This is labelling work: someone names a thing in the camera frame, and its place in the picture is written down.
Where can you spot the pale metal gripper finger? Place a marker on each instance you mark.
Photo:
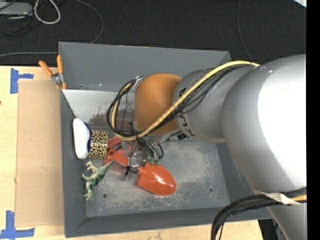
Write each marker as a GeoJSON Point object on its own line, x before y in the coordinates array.
{"type": "Point", "coordinates": [133, 159]}
{"type": "Point", "coordinates": [127, 175]}

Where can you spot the red plastic piece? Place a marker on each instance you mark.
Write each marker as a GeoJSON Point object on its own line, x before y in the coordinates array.
{"type": "Point", "coordinates": [113, 142]}

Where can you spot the red toy shovel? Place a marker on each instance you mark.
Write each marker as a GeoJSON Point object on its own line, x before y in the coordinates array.
{"type": "Point", "coordinates": [156, 180]}

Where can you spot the green toy dinosaur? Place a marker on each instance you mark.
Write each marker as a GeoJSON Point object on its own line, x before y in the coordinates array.
{"type": "Point", "coordinates": [95, 177]}

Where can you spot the leopard print tape roll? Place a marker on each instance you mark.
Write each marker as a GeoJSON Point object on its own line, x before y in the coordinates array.
{"type": "Point", "coordinates": [98, 145]}

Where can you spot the grey metal bin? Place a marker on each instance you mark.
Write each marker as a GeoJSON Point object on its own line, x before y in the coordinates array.
{"type": "Point", "coordinates": [190, 174]}

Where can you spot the white and blue sponge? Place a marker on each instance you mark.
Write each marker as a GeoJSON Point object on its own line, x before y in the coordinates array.
{"type": "Point", "coordinates": [81, 139]}

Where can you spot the brown cardboard board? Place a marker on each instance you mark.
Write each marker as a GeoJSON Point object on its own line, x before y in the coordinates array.
{"type": "Point", "coordinates": [37, 146]}

